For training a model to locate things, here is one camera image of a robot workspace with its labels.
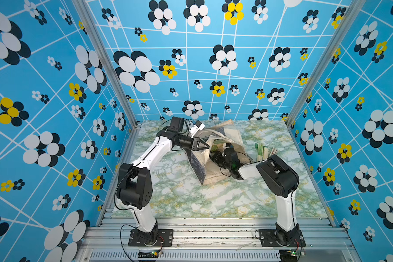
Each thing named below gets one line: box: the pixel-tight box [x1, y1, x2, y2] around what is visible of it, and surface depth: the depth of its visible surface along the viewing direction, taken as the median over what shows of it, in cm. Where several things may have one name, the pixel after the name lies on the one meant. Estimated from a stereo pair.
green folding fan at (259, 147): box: [254, 142, 264, 162], surface depth 107 cm
